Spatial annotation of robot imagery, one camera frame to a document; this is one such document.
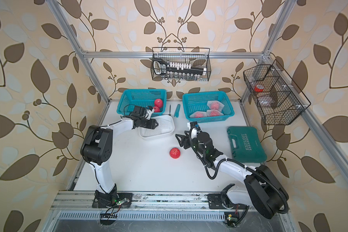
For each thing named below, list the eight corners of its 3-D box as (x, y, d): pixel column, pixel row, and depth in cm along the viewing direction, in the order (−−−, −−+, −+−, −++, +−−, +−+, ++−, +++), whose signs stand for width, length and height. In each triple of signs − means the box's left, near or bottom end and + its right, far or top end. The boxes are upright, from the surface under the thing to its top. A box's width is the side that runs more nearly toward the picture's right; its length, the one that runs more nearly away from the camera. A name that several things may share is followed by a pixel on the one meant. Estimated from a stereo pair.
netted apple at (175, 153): (169, 156, 93) (168, 152, 88) (173, 149, 95) (173, 145, 91) (176, 161, 90) (176, 157, 86) (181, 154, 93) (181, 150, 88)
